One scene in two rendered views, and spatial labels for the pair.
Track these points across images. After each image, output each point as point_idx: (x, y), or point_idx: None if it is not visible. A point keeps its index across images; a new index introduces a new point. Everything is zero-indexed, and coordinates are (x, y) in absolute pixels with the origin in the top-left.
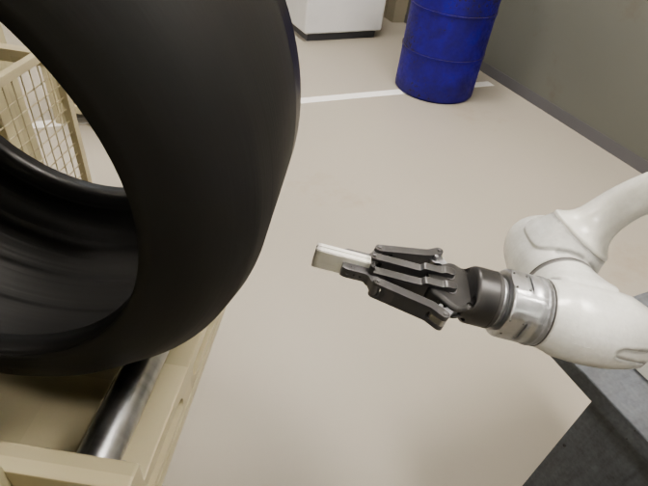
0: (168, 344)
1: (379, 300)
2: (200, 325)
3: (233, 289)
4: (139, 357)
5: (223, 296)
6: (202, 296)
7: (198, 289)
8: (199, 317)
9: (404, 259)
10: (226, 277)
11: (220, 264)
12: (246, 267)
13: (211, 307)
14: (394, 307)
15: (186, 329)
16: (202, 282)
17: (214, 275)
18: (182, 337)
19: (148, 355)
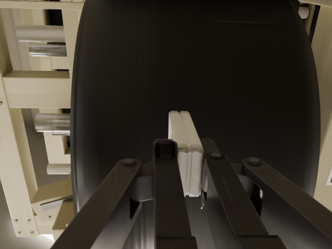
0: (312, 77)
1: (277, 172)
2: (309, 105)
3: (305, 159)
4: (314, 62)
5: (309, 152)
6: (316, 159)
7: (317, 169)
8: (314, 125)
9: (115, 235)
10: (309, 179)
11: (310, 192)
12: (300, 187)
13: (311, 139)
14: (307, 195)
15: (314, 107)
16: (316, 177)
17: (312, 183)
18: (310, 84)
19: (310, 55)
